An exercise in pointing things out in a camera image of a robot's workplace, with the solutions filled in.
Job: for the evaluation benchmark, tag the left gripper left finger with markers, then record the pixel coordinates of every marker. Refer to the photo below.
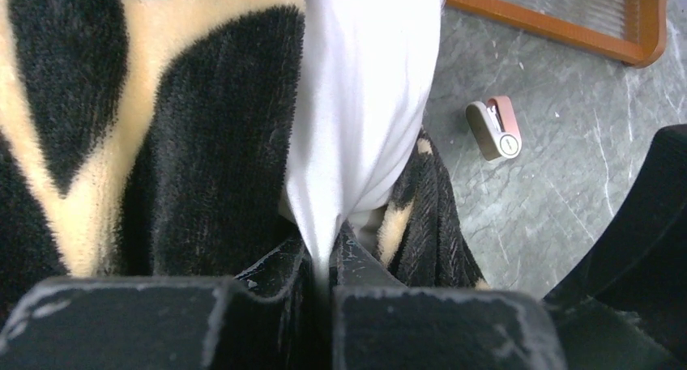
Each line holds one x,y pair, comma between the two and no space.
252,321

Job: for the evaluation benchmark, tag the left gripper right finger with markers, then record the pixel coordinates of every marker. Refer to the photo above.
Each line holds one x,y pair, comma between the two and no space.
378,323

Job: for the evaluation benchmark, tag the black pillowcase with beige flowers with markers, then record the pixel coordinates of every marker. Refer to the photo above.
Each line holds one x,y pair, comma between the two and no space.
151,137

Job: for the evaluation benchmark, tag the white pillow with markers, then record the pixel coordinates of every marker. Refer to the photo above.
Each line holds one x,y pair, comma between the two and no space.
366,74

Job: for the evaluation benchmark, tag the small pink white clip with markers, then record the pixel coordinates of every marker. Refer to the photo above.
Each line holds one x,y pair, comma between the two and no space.
495,128

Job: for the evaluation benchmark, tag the wooden two-tier shelf rack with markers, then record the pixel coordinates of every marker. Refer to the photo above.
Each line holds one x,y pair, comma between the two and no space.
629,31

